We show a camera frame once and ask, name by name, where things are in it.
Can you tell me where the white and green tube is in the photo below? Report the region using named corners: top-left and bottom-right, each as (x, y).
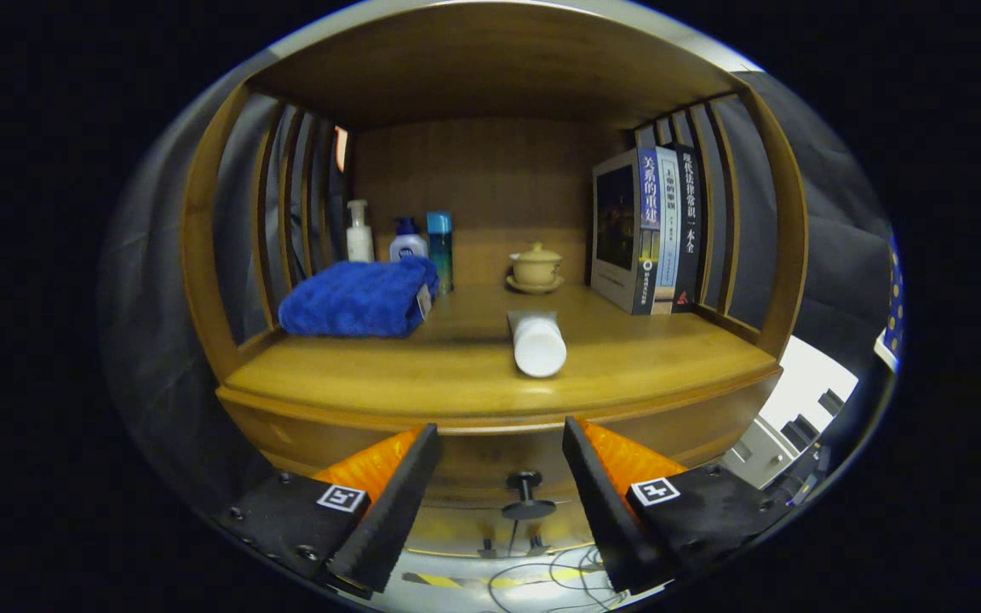
top-left (507, 310), bottom-right (568, 379)

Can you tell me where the white pump bottle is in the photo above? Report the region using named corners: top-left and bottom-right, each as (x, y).
top-left (346, 199), bottom-right (376, 263)

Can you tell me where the blue towel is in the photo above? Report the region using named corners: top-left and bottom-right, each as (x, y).
top-left (278, 255), bottom-right (440, 339)

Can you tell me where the white wall shelf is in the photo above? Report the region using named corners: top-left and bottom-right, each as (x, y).
top-left (874, 330), bottom-right (902, 373)

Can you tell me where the beige saucer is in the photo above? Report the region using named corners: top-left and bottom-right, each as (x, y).
top-left (505, 274), bottom-right (565, 295)

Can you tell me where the wooden cabinet door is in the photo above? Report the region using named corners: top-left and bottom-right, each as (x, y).
top-left (512, 502), bottom-right (600, 554)
top-left (405, 507), bottom-right (514, 559)

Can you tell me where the black floor cable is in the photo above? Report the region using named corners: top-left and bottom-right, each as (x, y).
top-left (487, 545), bottom-right (629, 610)

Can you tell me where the wooden countertop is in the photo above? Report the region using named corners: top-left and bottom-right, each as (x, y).
top-left (216, 284), bottom-right (783, 431)

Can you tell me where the book with blue spine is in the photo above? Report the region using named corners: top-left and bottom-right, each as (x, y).
top-left (590, 146), bottom-right (662, 316)

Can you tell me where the white side table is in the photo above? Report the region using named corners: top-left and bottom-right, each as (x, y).
top-left (716, 335), bottom-right (858, 490)

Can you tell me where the beige lidded tea cup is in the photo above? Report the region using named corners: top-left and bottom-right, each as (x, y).
top-left (509, 243), bottom-right (563, 287)

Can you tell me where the white bottle with blue cap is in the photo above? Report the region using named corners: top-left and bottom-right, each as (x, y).
top-left (388, 216), bottom-right (429, 262)

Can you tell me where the blue dotted gift bag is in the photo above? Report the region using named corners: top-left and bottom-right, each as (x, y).
top-left (882, 234), bottom-right (907, 358)

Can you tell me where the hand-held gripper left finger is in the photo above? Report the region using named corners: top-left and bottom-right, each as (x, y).
top-left (216, 423), bottom-right (443, 594)

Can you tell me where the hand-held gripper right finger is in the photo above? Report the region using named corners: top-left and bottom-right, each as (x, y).
top-left (562, 415), bottom-right (789, 594)

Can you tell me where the wooden cabinet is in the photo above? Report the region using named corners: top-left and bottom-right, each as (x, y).
top-left (180, 0), bottom-right (808, 559)

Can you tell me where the teal bottle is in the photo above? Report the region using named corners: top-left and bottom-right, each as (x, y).
top-left (426, 211), bottom-right (455, 295)

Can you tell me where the wooden drawer with black knob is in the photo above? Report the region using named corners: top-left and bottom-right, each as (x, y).
top-left (218, 370), bottom-right (783, 522)

